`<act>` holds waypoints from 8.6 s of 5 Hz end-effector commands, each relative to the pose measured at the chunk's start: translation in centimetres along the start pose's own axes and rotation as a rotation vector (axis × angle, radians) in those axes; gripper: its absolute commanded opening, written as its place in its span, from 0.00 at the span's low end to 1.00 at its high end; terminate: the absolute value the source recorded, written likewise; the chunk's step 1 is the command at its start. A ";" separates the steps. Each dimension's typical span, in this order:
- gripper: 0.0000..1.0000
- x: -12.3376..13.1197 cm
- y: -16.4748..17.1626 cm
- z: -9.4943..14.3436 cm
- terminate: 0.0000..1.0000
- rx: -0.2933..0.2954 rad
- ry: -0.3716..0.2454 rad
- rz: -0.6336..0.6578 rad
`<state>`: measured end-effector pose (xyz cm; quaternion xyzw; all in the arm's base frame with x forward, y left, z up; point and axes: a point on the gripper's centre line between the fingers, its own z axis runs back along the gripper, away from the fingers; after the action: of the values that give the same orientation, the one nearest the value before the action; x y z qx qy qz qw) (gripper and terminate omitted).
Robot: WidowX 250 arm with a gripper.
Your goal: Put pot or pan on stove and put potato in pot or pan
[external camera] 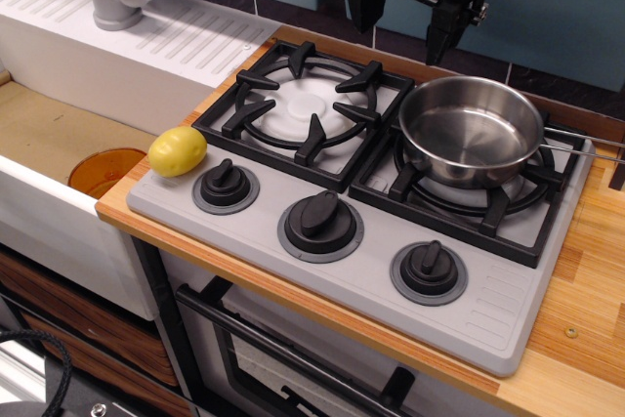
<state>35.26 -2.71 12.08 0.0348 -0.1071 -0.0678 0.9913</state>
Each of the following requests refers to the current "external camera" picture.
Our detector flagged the stainless steel saucepan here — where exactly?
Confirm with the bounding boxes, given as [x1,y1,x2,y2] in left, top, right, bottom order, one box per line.
[397,76,624,189]

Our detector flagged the yellow plastic potato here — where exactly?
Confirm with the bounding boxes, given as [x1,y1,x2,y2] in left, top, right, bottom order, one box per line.
[147,126,207,178]

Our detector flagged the black middle stove knob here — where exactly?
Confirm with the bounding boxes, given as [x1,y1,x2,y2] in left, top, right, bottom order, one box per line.
[277,190,364,264]

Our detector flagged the black stove knob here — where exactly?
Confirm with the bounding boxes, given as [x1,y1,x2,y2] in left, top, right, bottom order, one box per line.
[192,158,260,216]
[277,190,364,264]
[390,240,469,307]

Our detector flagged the black left stove knob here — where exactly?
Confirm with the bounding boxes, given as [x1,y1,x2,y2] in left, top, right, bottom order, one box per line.
[192,158,260,216]

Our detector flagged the black right stove knob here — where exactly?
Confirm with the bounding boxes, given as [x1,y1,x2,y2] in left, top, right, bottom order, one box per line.
[390,240,469,307]

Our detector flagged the grey toy stove top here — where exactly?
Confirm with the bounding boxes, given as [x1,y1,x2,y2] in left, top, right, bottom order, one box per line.
[127,140,594,376]

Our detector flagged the black left burner grate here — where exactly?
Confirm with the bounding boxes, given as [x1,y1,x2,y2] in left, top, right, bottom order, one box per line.
[192,41,414,192]

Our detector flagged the black burner grate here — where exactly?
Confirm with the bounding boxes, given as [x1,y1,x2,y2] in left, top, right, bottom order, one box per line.
[192,41,414,192]
[349,122,584,268]

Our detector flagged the black right burner grate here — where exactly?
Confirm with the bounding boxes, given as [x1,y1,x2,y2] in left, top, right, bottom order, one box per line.
[349,122,584,268]

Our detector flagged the white toy sink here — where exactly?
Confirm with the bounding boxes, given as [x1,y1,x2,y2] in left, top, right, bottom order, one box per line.
[1,0,277,320]

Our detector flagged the orange plastic bowl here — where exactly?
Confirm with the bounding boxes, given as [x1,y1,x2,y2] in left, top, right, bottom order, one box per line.
[67,147,146,199]

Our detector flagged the wooden drawer fronts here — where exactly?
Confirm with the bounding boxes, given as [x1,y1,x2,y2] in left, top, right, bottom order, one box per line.
[1,245,191,416]

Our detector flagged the oven door with black handle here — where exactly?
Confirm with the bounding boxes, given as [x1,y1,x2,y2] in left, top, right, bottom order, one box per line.
[175,276,489,416]

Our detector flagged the black cable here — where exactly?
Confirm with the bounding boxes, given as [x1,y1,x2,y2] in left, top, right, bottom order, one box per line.
[0,329,74,417]

